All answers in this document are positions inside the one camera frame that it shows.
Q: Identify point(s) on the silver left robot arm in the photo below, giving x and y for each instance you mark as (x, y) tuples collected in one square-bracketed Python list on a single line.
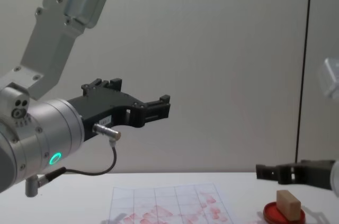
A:
[(39, 128)]

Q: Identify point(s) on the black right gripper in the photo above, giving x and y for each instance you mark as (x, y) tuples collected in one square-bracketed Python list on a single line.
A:
[(315, 173)]

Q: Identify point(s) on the wooden stamp block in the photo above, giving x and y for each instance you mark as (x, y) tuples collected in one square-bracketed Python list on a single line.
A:
[(288, 204)]

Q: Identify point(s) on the round red ink pad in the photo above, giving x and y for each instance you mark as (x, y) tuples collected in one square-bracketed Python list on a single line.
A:
[(270, 209)]

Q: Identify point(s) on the white grid paper sheet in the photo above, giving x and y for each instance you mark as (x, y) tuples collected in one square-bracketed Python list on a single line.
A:
[(169, 200)]

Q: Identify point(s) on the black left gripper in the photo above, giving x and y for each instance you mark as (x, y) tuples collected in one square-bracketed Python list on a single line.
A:
[(103, 107)]

